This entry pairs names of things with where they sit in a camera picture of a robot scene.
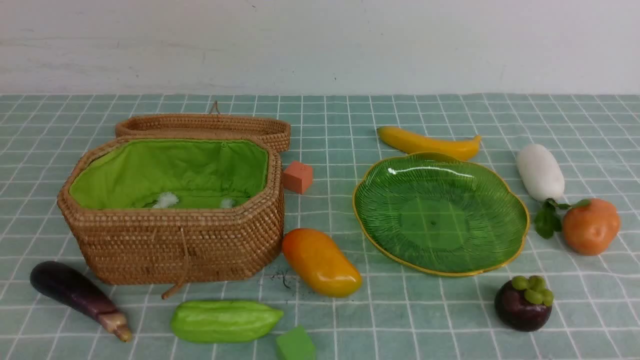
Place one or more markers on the orange yellow mango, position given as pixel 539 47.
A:
pixel 320 263

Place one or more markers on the yellow banana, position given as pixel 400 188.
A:
pixel 409 142

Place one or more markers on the green ridged gourd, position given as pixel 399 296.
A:
pixel 223 321

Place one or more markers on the white radish with leaves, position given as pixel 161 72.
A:
pixel 544 181

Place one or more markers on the dark purple mangosteen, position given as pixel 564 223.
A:
pixel 524 303

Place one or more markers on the orange brown potato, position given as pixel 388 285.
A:
pixel 590 229

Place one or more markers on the dark purple eggplant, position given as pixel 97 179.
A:
pixel 68 286

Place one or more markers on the orange foam cube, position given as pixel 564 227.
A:
pixel 297 177

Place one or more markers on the woven rattan basket lid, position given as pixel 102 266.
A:
pixel 271 131

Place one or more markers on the green glass leaf plate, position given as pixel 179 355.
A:
pixel 439 215

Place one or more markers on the teal checkered tablecloth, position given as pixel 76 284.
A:
pixel 399 313

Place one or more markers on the woven rattan basket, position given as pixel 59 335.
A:
pixel 165 245

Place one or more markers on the green foam cube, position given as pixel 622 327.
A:
pixel 295 344

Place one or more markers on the green fabric basket lining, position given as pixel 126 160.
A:
pixel 191 173

